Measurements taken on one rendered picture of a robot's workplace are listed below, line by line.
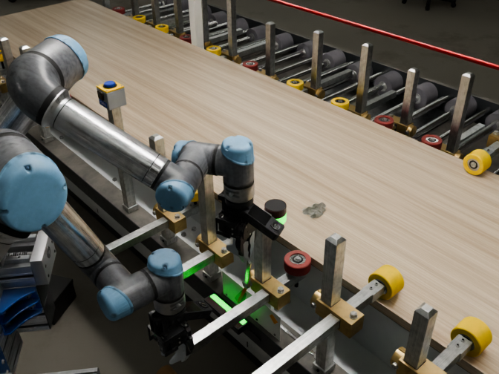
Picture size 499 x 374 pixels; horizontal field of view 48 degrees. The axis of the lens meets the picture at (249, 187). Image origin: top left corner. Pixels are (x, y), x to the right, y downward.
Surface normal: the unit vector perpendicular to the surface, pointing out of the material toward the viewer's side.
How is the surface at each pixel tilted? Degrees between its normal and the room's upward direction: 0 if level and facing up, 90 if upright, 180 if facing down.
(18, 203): 85
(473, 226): 0
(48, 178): 85
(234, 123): 0
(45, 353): 0
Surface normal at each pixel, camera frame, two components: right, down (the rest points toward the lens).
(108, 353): -0.01, -0.82
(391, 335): -0.75, 0.39
